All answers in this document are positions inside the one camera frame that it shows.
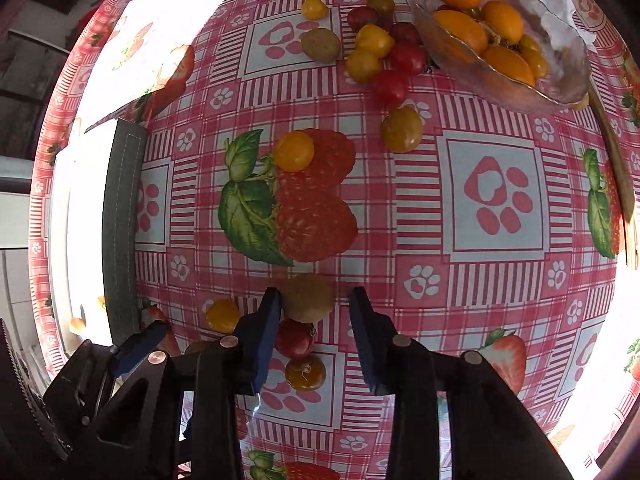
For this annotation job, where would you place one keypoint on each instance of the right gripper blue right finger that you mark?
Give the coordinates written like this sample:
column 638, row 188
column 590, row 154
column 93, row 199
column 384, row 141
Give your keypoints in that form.
column 373, row 333

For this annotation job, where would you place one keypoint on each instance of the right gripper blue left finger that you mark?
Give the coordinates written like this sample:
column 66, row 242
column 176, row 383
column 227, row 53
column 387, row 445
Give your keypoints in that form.
column 257, row 334

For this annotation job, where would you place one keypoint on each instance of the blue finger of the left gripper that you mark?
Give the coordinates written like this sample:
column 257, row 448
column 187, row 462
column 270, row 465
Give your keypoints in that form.
column 135, row 348

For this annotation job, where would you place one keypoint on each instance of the orange cherry tomato with stem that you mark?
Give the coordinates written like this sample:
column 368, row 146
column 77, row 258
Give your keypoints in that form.
column 305, row 374

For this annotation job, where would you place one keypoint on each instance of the brown longan fruit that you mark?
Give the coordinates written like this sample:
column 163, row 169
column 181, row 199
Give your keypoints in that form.
column 307, row 298

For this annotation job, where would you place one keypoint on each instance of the yellow cherry tomato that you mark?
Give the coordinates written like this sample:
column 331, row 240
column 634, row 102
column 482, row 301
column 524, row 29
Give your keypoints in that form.
column 314, row 10
column 294, row 151

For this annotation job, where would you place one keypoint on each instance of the olive green cherry tomato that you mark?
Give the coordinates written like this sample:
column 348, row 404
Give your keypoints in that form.
column 402, row 130

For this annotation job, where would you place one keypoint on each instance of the grey shallow cardboard tray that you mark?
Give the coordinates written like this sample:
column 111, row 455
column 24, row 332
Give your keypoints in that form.
column 91, row 224

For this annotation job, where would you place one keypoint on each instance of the red strawberry pattern tablecloth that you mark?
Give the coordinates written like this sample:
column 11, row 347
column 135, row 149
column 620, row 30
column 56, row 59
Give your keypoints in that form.
column 500, row 235

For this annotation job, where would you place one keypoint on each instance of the red cherry tomato cluster front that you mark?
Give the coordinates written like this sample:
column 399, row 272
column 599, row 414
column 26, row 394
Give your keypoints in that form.
column 389, row 88

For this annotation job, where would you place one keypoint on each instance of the brown longan near cluster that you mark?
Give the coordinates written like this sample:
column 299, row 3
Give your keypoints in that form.
column 321, row 45

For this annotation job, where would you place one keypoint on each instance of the orange kumquat front in bowl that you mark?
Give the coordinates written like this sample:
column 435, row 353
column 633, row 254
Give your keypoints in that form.
column 509, row 63

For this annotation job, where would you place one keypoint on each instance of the orange kumquat left in bowl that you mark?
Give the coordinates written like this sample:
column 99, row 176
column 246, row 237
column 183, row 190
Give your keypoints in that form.
column 463, row 27

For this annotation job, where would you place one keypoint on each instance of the clear glass fruit bowl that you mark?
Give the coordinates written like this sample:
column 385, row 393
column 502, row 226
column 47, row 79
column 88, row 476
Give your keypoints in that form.
column 552, row 47

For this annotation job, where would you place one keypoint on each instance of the orange kumquat right in bowl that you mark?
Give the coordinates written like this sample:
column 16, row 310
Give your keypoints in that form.
column 504, row 20

